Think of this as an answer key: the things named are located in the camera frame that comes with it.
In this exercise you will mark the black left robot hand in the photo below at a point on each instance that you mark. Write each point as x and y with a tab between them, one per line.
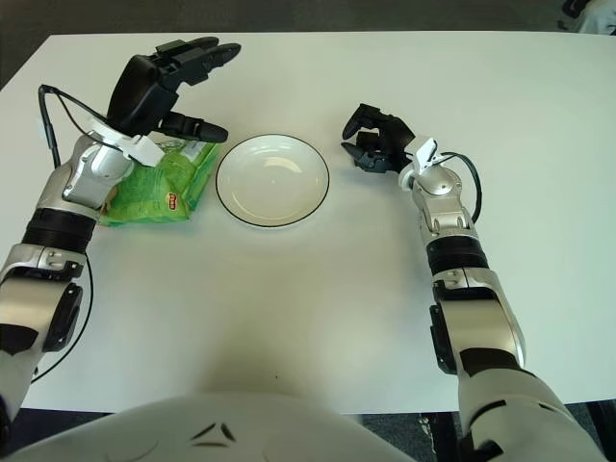
139	91

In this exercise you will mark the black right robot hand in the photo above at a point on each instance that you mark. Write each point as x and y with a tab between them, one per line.
390	135

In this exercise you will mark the green snack bag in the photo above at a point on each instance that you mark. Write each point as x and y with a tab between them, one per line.
154	192

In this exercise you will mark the white plate with black rim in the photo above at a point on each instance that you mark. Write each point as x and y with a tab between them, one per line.
272	183

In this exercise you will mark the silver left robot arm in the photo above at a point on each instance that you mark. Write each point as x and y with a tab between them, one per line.
29	298

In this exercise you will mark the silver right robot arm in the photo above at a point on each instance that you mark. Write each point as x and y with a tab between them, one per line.
481	322

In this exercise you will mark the white background object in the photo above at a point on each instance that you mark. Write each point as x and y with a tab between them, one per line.
599	14

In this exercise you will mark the black table leg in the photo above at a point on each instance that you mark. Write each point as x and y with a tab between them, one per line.
443	443

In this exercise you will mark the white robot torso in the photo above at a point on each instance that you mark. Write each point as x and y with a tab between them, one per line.
144	433

